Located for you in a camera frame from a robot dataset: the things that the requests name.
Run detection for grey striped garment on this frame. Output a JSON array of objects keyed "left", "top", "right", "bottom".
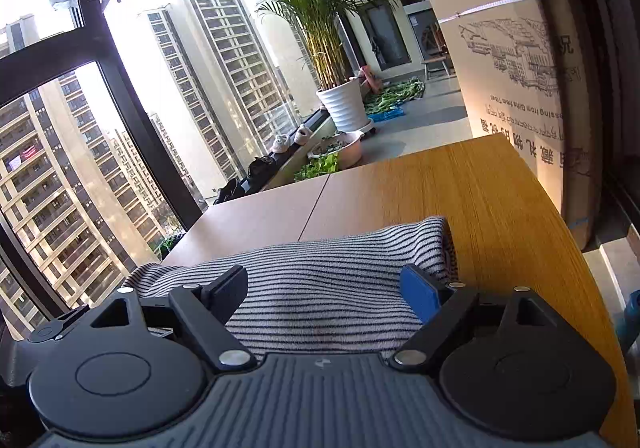
[{"left": 124, "top": 216, "right": 458, "bottom": 358}]

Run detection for green knitted slipper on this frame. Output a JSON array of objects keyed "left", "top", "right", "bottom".
[{"left": 154, "top": 232, "right": 184, "bottom": 260}]

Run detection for black shoe on sill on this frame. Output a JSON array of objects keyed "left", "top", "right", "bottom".
[
  {"left": 214, "top": 178, "right": 245, "bottom": 204},
  {"left": 247, "top": 156, "right": 278, "bottom": 186}
]

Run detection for small pink baby shoe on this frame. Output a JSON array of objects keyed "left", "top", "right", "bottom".
[{"left": 270, "top": 134, "right": 290, "bottom": 154}]

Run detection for green leafy vegetable plant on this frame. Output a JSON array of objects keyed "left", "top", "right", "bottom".
[{"left": 294, "top": 152, "right": 338, "bottom": 182}]

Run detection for pink basin with plants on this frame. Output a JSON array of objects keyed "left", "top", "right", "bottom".
[{"left": 307, "top": 130, "right": 363, "bottom": 171}]

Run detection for green vegetables on floor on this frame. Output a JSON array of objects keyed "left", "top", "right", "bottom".
[{"left": 364, "top": 78, "right": 425, "bottom": 116}]

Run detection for small wooden stool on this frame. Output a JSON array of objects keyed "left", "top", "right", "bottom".
[{"left": 422, "top": 54, "right": 454, "bottom": 82}]

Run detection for large cardboard box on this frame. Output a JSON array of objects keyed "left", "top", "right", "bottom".
[{"left": 430, "top": 0, "right": 602, "bottom": 248}]

